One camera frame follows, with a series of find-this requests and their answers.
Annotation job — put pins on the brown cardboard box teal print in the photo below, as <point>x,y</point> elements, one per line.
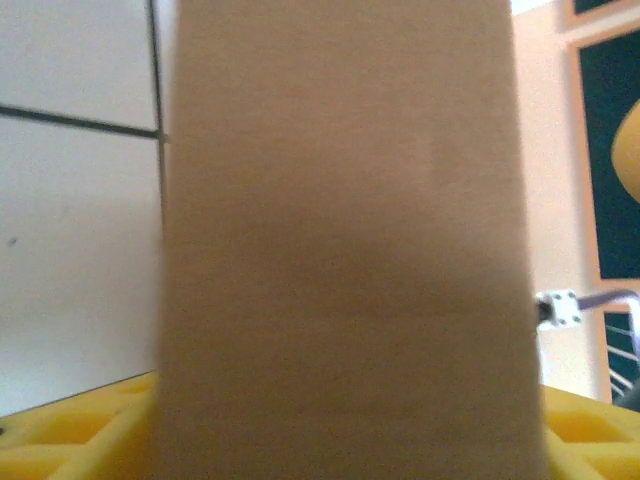
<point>340,240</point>

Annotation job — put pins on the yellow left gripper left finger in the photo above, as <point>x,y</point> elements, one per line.
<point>75,435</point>

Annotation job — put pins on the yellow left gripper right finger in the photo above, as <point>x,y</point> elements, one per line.
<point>590,435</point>

